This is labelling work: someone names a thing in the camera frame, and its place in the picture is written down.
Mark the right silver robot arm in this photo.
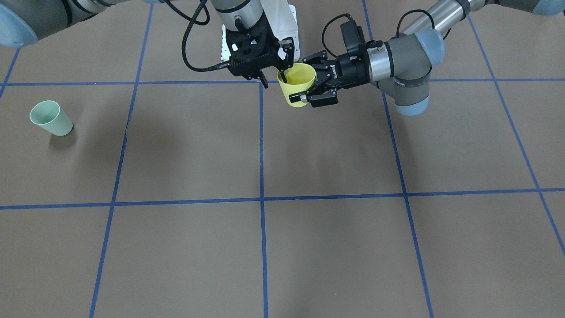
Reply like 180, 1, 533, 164
1, 0, 298, 88

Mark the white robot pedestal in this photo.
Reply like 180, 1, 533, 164
212, 0, 299, 62

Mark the yellow cup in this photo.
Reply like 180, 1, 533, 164
277, 63, 316, 107

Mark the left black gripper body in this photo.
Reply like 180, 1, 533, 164
324, 51, 370, 91

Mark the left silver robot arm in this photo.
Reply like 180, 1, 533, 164
284, 0, 565, 116

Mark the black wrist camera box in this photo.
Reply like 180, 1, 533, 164
340, 20, 366, 60

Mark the pale green cup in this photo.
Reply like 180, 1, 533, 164
30, 100, 73, 136

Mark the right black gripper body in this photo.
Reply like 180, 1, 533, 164
226, 20, 283, 80

